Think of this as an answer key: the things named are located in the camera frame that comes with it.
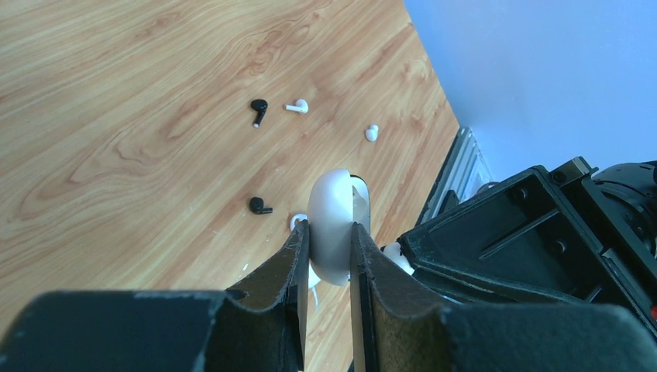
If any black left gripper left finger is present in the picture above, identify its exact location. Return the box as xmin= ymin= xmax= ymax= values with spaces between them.
xmin=1 ymin=221 xmax=309 ymax=371

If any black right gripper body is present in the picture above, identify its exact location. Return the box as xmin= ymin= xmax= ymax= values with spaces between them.
xmin=399 ymin=157 xmax=656 ymax=332

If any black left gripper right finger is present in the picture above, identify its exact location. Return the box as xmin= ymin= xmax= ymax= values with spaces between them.
xmin=350 ymin=223 xmax=656 ymax=371

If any white oval charging case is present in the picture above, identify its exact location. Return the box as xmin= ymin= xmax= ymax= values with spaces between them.
xmin=308 ymin=242 xmax=414 ymax=290

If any black earbud near case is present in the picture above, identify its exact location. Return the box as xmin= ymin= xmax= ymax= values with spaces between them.
xmin=249 ymin=197 xmax=273 ymax=215

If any white ear-hook earbud near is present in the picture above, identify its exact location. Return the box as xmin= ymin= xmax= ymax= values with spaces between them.
xmin=289 ymin=213 xmax=308 ymax=231

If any white ear-hook earbud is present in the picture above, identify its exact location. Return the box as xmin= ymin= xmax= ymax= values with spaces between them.
xmin=364 ymin=124 xmax=379 ymax=142
xmin=289 ymin=213 xmax=308 ymax=231

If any white ear-hook earbud far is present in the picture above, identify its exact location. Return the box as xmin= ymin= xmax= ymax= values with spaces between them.
xmin=364 ymin=124 xmax=379 ymax=142

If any black stem earbud far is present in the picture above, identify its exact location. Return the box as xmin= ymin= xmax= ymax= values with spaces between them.
xmin=250 ymin=98 xmax=269 ymax=128

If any white stem earbud far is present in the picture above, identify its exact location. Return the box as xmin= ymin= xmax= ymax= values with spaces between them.
xmin=284 ymin=98 xmax=309 ymax=114

